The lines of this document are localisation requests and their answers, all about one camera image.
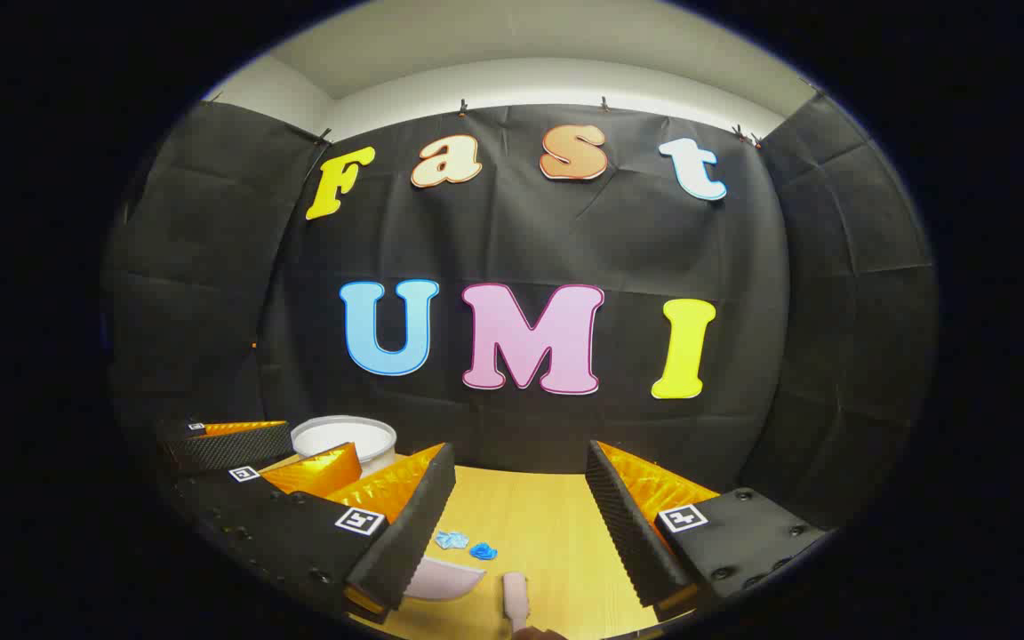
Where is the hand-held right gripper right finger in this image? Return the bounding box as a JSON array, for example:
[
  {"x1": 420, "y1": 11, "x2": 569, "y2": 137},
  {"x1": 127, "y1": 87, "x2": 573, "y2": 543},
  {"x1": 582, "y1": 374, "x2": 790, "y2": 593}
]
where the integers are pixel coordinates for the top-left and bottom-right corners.
[{"x1": 585, "y1": 440, "x2": 835, "y2": 623}]

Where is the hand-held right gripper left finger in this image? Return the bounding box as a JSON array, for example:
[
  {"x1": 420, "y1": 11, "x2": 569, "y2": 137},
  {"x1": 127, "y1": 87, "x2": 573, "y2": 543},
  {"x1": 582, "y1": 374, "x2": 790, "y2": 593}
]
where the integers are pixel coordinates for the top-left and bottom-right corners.
[{"x1": 176, "y1": 443, "x2": 458, "y2": 623}]

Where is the white ribbed garbage bin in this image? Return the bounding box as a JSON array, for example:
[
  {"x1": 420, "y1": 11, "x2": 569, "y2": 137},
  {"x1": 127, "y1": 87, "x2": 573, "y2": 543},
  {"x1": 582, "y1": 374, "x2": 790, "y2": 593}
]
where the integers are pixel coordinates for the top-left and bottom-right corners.
[{"x1": 291, "y1": 415, "x2": 398, "y2": 479}]

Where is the small grey dustpan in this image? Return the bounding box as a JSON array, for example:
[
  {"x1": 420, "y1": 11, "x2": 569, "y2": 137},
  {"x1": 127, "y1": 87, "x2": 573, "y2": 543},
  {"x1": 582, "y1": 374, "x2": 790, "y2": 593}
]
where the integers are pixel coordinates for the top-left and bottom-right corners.
[{"x1": 405, "y1": 556, "x2": 487, "y2": 604}]

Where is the small grey broom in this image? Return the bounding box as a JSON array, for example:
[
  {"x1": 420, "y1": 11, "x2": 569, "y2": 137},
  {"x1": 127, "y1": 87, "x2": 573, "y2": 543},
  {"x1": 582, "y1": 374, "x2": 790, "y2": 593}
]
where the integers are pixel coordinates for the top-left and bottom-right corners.
[{"x1": 501, "y1": 572, "x2": 532, "y2": 634}]

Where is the wooden desktop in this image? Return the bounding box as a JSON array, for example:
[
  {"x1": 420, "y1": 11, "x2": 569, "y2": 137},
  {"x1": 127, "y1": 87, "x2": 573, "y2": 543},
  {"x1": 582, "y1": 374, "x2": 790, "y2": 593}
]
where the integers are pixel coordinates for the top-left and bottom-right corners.
[{"x1": 348, "y1": 464, "x2": 700, "y2": 640}]

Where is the black backdrop cloth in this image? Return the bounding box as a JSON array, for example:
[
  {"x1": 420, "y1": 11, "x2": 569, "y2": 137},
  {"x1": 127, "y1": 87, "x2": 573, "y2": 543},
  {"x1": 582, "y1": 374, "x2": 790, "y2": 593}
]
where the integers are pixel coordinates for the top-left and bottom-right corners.
[{"x1": 103, "y1": 93, "x2": 940, "y2": 534}]

